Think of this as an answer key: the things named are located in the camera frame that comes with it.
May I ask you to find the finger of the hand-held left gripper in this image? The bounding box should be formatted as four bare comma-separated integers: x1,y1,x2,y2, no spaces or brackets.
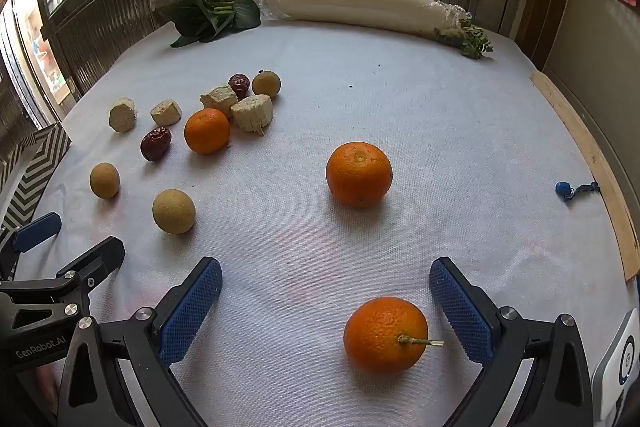
0,236,126,308
0,212,62,268

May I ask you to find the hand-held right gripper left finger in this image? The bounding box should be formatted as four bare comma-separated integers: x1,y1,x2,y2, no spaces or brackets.
57,257,223,427

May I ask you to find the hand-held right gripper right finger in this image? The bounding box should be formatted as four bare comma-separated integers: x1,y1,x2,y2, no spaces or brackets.
429,257,596,427

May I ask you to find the zigzag patterned cardboard box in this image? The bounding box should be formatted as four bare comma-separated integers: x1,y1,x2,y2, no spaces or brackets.
0,122,73,233

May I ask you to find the orange with stem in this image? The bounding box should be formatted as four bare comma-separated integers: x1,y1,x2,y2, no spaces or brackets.
343,297,445,377

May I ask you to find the brown longan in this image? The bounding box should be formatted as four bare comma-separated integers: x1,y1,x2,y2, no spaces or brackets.
251,71,281,99
152,189,196,235
89,162,121,200

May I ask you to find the red jujube date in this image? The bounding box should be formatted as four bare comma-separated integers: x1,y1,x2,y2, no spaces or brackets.
140,127,173,162
228,74,251,100

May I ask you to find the pale sugarcane chunk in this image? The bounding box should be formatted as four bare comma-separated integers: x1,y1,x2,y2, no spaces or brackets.
150,100,183,126
200,84,239,118
230,94,275,136
109,97,138,133

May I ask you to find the large orange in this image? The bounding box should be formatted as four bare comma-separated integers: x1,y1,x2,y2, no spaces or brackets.
326,141,393,208

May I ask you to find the small mandarin orange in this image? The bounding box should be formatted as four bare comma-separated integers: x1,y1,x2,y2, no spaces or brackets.
184,108,231,155

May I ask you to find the blue key fob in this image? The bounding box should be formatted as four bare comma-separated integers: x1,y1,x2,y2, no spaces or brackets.
555,179,601,202

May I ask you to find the white electronic device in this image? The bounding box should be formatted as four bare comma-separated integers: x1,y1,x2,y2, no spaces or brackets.
590,307,640,427

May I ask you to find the wooden strip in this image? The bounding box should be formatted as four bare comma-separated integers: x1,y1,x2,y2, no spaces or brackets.
529,69,640,283

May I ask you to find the green bok choy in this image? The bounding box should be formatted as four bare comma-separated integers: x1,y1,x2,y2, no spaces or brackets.
159,0,262,48

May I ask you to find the plastic-wrapped white radish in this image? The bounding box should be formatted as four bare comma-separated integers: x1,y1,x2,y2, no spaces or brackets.
258,0,473,42

